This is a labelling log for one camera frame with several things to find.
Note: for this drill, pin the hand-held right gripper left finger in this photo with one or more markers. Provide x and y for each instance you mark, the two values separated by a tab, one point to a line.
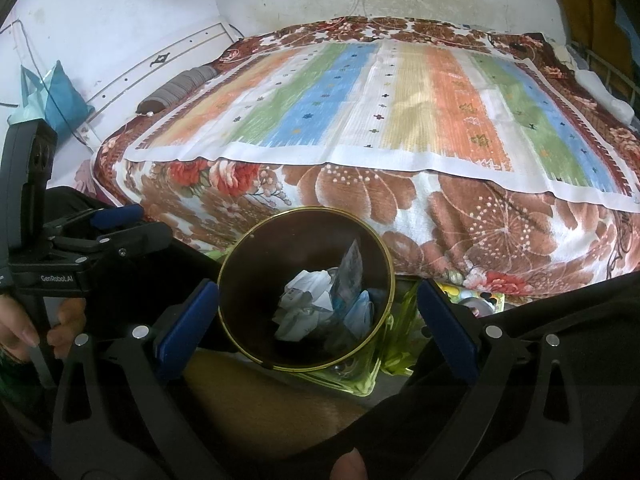
185	330

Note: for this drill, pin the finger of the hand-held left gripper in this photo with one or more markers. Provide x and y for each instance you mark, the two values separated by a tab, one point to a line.
140	240
117	215

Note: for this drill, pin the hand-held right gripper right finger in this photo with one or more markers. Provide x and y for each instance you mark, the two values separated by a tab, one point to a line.
450	332

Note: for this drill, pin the blue white small packet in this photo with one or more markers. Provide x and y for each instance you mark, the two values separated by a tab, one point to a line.
359	315

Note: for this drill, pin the dark bin with gold rim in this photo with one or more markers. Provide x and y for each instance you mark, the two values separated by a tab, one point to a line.
260	270

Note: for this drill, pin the clear plastic bag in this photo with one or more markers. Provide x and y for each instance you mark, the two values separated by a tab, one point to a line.
352	270

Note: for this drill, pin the white printed paper bag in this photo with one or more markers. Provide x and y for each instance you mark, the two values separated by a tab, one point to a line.
305	305

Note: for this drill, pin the person's left hand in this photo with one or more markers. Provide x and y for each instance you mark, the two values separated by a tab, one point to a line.
15	330

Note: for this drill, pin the cartoon print packet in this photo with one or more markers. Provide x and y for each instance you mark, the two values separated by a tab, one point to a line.
470	297

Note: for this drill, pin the green plastic bag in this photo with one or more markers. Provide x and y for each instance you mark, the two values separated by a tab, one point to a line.
400	340

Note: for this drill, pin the floral blanket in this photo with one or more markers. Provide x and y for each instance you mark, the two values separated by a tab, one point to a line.
475	240

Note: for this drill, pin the blue bag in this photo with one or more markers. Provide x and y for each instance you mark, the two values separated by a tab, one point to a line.
55	90

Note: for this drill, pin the person's right leg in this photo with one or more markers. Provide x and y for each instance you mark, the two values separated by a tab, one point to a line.
550	310

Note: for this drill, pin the grey striped pillow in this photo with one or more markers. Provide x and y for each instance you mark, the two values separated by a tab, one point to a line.
180	87

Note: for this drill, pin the white headboard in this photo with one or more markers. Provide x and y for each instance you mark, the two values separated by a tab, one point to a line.
150	65

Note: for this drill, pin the striped mat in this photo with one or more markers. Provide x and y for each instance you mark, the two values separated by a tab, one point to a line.
350	110

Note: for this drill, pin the white cloth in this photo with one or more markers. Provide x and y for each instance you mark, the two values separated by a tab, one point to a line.
600	87

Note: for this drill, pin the metal rack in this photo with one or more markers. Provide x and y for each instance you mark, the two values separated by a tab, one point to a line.
610	75

